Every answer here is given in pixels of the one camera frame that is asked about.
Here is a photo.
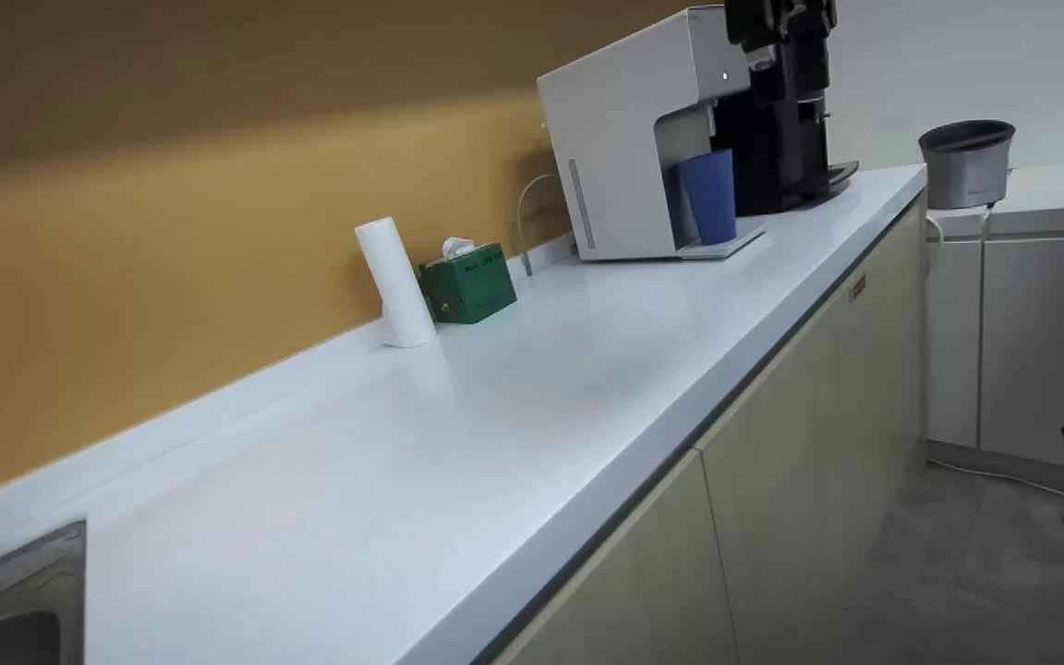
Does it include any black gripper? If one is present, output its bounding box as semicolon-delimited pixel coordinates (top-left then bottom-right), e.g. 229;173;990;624
722;0;843;102

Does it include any blue plastic cup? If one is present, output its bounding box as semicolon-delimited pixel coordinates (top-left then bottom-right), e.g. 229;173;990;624
675;148;742;249

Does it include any white coffee machine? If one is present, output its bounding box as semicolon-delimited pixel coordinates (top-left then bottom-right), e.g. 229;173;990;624
536;4;767;267

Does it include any grey metal bucket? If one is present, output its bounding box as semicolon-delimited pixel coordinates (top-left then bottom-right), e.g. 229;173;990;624
916;120;1020;212

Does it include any beige wide cabinet door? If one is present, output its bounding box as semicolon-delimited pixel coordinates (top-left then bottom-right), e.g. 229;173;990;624
695;199;932;665

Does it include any white side cabinet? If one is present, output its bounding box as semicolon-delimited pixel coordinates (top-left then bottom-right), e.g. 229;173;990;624
921;156;1064;481

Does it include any green tissue box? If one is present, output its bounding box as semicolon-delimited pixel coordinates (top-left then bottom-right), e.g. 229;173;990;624
415;242;520;331

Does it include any white paper towel roll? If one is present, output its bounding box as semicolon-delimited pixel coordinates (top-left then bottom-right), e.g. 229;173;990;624
352;214;445;353

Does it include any beige narrow cabinet door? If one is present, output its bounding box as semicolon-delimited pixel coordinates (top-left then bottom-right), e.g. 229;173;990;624
488;448;742;665

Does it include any stainless steel sink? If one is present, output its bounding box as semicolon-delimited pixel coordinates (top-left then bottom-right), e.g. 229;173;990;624
0;518;89;665

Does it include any white bucket power cable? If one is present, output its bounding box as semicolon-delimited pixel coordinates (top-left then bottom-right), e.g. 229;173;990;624
921;205;995;467

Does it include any white dispenser cable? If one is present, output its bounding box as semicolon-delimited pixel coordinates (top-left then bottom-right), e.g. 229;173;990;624
510;172;561;252

